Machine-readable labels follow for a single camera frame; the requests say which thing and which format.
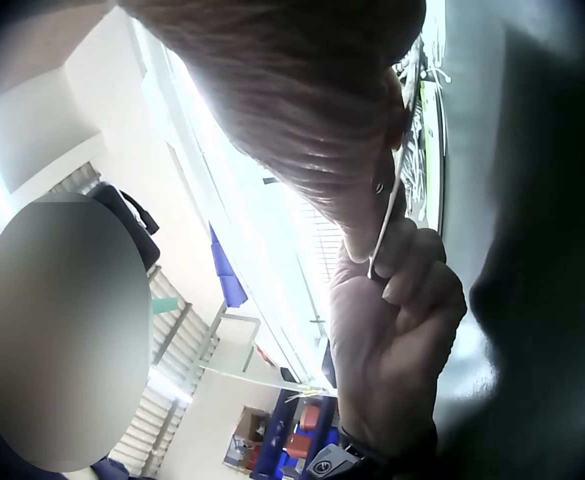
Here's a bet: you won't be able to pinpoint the person's left hand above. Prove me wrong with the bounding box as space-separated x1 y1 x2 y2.
328 215 468 460

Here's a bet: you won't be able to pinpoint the person's right hand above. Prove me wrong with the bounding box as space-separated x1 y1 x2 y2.
117 0 426 264

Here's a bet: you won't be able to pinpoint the person's left fingers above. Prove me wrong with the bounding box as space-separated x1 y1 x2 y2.
370 215 468 333

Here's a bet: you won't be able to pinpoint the person's right fingers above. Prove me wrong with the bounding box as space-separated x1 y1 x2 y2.
340 65 408 264

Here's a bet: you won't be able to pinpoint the thin white cable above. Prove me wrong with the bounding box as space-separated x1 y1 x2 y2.
367 142 408 280

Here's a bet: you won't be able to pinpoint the bright window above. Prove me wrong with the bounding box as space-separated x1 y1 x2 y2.
142 30 338 386

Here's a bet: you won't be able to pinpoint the large dark blurred object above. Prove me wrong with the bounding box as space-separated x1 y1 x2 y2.
470 20 585 451

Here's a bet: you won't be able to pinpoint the blue storage bins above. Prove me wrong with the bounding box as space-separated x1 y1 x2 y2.
208 224 248 311

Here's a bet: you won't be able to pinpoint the black wrist band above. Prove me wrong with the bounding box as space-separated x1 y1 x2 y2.
306 424 438 480

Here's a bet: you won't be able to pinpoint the blue rack with bins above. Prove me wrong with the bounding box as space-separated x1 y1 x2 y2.
271 386 344 480

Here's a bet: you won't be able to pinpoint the cardboard box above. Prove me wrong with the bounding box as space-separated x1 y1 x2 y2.
225 404 276 471

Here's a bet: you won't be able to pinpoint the black bag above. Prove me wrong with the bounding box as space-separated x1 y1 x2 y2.
92 182 161 273

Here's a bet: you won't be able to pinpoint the white corrugated shutter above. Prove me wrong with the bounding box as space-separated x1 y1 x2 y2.
47 162 221 471

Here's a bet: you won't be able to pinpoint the pile of white cables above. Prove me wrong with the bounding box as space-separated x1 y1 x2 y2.
391 0 454 223

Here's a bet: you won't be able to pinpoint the white metal frame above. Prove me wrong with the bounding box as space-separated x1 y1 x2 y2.
197 300 264 377

